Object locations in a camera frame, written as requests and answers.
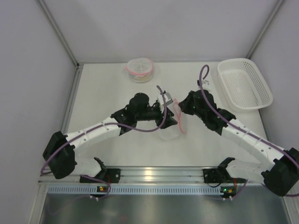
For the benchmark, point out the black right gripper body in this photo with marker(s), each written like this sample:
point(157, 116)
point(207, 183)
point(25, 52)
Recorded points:
point(189, 102)

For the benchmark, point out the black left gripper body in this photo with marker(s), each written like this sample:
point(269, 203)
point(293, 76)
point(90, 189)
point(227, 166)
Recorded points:
point(162, 117)

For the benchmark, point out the white mesh laundry bag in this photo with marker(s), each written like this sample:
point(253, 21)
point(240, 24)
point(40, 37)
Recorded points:
point(140, 70)
point(177, 121)

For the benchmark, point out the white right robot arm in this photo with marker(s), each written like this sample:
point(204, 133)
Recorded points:
point(277, 169)

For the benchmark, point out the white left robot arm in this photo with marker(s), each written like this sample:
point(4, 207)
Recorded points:
point(63, 153)

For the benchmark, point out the white plastic basket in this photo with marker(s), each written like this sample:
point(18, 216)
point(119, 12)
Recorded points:
point(243, 85)

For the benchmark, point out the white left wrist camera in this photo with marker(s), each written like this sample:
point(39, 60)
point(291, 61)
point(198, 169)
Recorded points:
point(164, 99)

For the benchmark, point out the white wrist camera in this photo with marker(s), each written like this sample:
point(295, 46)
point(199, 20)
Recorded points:
point(164, 99)
point(204, 84)

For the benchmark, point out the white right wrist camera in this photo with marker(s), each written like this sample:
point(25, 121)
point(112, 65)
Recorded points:
point(204, 84)

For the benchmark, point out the aluminium mounting rail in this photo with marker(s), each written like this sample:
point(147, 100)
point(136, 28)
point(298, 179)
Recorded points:
point(166, 175)

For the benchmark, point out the aluminium frame post left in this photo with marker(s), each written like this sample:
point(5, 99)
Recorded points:
point(50, 18)

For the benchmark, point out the aluminium frame post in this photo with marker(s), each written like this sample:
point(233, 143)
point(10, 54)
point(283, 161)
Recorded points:
point(50, 18)
point(270, 19)

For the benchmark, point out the white slotted cable duct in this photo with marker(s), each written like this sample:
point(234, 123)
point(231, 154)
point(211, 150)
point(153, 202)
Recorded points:
point(138, 190)

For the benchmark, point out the aluminium frame post right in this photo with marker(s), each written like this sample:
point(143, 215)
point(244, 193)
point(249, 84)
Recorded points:
point(270, 19)

